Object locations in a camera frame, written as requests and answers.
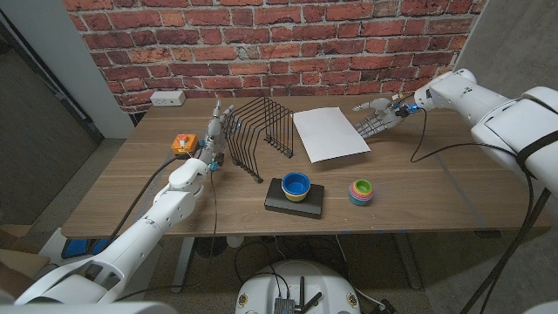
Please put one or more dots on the brick print backdrop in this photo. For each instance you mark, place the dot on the brick print backdrop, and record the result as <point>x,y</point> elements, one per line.
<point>174,43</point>

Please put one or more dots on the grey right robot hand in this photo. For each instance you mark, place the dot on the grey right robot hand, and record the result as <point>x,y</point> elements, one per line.
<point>385,115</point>

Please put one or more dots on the white file sheet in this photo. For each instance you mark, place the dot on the white file sheet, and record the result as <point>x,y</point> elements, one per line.
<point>327,133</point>

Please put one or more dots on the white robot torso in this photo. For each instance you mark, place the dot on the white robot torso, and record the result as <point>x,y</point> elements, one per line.
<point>261,292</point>

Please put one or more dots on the black antenna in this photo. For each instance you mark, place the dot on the black antenna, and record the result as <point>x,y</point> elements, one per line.
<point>314,302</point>
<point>302,290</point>

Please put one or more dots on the blue plastic cup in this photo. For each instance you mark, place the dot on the blue plastic cup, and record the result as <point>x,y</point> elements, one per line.
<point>295,184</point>

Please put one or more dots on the grey table leg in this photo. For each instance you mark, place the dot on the grey table leg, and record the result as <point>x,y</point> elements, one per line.
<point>407,261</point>

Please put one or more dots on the small grey computer box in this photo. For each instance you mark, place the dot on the small grey computer box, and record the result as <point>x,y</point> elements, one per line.
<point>284,306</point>

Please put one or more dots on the white power outlet strip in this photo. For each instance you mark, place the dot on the white power outlet strip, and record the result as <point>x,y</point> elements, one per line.
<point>168,98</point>

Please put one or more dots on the white blue floor device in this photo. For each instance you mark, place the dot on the white blue floor device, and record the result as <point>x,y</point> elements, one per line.
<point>76,247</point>

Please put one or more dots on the brown cardboard box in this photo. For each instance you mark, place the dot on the brown cardboard box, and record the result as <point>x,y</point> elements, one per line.
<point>22,261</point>

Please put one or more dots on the orange emergency stop box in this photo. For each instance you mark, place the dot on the orange emergency stop box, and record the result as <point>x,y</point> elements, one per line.
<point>185,146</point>

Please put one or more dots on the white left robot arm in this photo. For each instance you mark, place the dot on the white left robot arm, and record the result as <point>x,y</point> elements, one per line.
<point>174,205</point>

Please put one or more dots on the white table leg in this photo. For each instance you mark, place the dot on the white table leg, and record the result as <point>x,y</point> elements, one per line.
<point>183,261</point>

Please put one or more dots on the rainbow stacked cups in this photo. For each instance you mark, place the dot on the rainbow stacked cups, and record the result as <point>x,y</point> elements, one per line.
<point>361,194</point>

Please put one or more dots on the dark grey flat box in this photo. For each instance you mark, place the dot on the dark grey flat box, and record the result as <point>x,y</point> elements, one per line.
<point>305,206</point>

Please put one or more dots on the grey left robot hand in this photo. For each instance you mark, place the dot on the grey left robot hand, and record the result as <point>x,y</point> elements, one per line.
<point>214,137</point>

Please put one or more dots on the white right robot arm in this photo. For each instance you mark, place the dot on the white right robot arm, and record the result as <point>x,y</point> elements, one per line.
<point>501,113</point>

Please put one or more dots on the yellow plastic cup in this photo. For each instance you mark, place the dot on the yellow plastic cup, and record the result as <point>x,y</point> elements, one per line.
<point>295,198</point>

